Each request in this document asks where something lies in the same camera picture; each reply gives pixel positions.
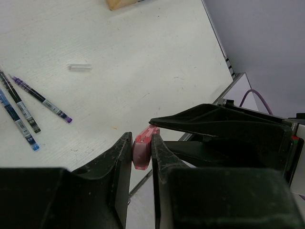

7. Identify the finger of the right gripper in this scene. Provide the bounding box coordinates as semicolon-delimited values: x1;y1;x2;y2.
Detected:
149;104;292;145

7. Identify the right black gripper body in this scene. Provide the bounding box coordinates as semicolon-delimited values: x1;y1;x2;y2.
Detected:
164;100;304;184

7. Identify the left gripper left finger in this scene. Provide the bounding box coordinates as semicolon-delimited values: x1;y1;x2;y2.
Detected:
0;132;132;229

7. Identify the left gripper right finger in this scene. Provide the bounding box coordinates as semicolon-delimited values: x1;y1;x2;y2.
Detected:
151;134;305;229

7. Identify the pink translucent correction tape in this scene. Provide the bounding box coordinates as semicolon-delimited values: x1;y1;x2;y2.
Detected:
132;125;160;170

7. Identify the purple gel pen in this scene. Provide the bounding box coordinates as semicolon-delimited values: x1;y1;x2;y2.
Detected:
10;75;72;123

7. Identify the black gel pen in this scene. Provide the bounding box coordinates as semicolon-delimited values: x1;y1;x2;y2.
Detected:
0;70;41;133

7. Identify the clear correction tape cap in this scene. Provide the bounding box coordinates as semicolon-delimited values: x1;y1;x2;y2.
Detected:
68;64;92;72

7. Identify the blue gel pen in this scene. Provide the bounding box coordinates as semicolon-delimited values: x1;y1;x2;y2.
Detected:
0;90;40;151

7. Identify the brown translucent container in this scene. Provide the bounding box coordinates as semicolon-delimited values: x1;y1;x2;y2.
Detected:
106;0;141;10

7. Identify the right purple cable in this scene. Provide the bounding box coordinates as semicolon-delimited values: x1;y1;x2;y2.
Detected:
239;88;272;115

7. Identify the aluminium table frame rail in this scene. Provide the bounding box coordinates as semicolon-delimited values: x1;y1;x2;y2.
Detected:
201;0;248;167

